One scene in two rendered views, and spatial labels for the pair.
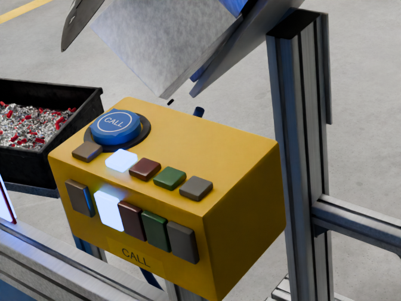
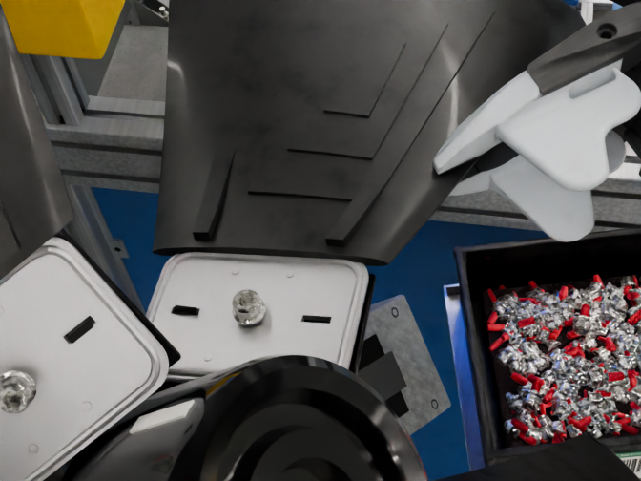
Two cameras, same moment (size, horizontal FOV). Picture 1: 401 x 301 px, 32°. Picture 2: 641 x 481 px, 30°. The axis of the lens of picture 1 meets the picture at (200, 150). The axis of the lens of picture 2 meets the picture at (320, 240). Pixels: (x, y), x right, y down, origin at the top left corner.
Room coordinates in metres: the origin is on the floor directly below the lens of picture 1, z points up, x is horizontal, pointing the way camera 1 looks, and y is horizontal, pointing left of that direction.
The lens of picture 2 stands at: (1.16, -0.07, 1.60)
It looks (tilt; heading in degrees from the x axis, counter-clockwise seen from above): 55 degrees down; 157
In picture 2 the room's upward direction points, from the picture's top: 11 degrees counter-clockwise
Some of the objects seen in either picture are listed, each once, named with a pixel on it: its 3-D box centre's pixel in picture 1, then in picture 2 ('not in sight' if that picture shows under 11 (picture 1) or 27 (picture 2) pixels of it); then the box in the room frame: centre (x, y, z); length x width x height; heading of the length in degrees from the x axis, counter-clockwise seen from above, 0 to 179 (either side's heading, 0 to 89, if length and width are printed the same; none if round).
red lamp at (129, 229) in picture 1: (133, 221); not in sight; (0.40, 0.06, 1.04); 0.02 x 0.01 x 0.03; 47
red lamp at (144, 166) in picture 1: (144, 169); not in sight; (0.42, 0.04, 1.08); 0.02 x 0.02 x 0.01; 47
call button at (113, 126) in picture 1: (116, 128); not in sight; (0.48, 0.06, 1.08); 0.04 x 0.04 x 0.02
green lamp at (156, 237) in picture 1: (157, 231); not in sight; (0.39, 0.04, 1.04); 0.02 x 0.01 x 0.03; 47
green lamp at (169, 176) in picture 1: (169, 178); not in sight; (0.40, 0.03, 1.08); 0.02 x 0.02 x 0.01; 47
